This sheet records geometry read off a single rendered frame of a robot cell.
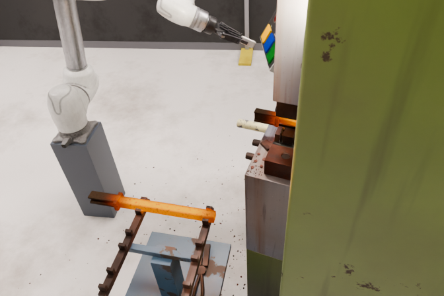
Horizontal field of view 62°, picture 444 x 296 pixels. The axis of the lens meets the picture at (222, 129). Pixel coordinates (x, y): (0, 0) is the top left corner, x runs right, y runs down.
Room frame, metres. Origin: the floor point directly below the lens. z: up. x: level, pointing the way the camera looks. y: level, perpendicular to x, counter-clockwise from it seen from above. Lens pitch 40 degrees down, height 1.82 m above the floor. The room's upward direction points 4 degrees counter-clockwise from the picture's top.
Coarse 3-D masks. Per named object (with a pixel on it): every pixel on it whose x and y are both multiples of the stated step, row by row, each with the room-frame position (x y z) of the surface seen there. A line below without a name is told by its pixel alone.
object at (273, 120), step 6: (258, 108) 1.06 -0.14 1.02; (258, 114) 1.04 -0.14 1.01; (264, 114) 1.02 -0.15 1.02; (270, 114) 1.02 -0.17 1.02; (258, 120) 1.04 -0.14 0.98; (264, 120) 1.03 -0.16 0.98; (270, 120) 1.02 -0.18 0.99; (276, 120) 0.99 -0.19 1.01; (282, 120) 0.99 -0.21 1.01; (288, 120) 0.99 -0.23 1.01; (294, 120) 0.99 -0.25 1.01; (276, 126) 0.99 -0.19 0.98
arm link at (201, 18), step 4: (196, 12) 1.45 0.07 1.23; (200, 12) 1.46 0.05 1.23; (204, 12) 1.47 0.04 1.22; (196, 16) 1.44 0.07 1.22; (200, 16) 1.44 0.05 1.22; (204, 16) 1.45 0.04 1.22; (208, 16) 1.46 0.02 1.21; (196, 20) 1.43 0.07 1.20; (200, 20) 1.43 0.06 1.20; (204, 20) 1.44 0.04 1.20; (192, 24) 1.43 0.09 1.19; (196, 24) 1.43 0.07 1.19; (200, 24) 1.43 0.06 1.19; (204, 24) 1.43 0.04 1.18; (192, 28) 1.45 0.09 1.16; (196, 28) 1.44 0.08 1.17; (200, 28) 1.43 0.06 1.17; (204, 28) 1.45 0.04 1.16
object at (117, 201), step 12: (96, 192) 0.78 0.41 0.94; (120, 192) 0.77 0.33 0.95; (108, 204) 0.75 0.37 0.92; (120, 204) 0.73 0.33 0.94; (132, 204) 0.72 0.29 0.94; (144, 204) 0.72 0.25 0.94; (156, 204) 0.72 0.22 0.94; (168, 204) 0.71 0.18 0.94; (180, 216) 0.68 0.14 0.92; (192, 216) 0.67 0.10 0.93; (204, 216) 0.66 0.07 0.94
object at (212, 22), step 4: (212, 16) 1.48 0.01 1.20; (208, 20) 1.45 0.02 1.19; (212, 20) 1.45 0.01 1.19; (216, 20) 1.46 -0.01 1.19; (208, 24) 1.44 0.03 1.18; (212, 24) 1.44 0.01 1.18; (216, 24) 1.48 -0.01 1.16; (208, 28) 1.44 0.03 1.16; (212, 28) 1.44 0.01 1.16; (216, 28) 1.44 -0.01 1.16; (220, 28) 1.45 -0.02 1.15; (208, 32) 1.44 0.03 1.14; (216, 32) 1.44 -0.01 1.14
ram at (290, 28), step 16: (288, 0) 0.88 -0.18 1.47; (304, 0) 0.87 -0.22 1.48; (288, 16) 0.88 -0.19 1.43; (304, 16) 0.87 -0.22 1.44; (288, 32) 0.88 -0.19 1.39; (304, 32) 0.86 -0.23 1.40; (288, 48) 0.88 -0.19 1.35; (288, 64) 0.88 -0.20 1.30; (288, 80) 0.88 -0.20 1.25; (288, 96) 0.88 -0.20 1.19
